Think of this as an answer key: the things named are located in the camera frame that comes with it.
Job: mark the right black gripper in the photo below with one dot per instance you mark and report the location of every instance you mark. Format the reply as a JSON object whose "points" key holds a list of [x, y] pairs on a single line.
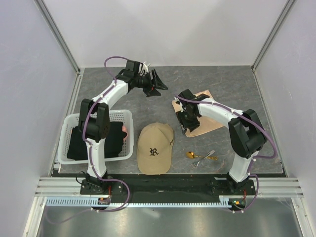
{"points": [[183, 124]]}

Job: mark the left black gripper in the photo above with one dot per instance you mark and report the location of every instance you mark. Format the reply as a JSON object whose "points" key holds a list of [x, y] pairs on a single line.
{"points": [[157, 82]]}

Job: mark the peach satin napkin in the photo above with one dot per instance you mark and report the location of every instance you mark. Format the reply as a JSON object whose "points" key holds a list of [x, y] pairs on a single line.
{"points": [[206, 124]]}

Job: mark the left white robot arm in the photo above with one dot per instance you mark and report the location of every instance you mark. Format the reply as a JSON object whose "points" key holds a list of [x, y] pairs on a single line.
{"points": [[94, 120]]}

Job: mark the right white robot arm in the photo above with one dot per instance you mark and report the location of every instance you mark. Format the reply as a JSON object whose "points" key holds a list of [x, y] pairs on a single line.
{"points": [[245, 130]]}

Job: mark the gold spoon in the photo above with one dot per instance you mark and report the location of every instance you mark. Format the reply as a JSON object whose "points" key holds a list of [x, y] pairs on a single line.
{"points": [[192, 155]]}

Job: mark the tan baseball cap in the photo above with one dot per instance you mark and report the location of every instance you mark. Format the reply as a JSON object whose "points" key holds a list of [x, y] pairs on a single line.
{"points": [[154, 149]]}

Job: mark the silver fork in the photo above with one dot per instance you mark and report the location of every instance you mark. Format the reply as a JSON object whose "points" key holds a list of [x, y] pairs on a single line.
{"points": [[196, 163]]}

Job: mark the pink item in basket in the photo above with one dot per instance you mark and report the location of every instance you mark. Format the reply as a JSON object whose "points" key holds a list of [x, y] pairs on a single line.
{"points": [[124, 129]]}

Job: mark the white plastic basket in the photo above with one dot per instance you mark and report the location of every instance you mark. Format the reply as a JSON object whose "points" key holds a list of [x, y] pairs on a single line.
{"points": [[71, 121]]}

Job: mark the black folded cloth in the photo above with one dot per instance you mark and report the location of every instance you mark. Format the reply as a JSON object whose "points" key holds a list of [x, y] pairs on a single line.
{"points": [[112, 147]]}

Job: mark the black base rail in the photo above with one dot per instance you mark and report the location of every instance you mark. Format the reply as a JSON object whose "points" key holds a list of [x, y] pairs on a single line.
{"points": [[133, 184]]}

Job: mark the white cable duct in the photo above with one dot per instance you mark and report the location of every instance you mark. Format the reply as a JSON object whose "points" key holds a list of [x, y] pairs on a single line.
{"points": [[97, 202]]}

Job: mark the left aluminium frame post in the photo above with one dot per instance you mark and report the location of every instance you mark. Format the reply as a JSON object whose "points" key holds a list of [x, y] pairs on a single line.
{"points": [[57, 34]]}

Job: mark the aluminium frame post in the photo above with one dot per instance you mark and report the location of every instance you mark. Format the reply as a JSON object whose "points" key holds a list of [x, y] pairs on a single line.
{"points": [[57, 34], [273, 33]]}

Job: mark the right aluminium frame post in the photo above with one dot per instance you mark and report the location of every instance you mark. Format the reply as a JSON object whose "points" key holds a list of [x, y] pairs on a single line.
{"points": [[273, 33]]}

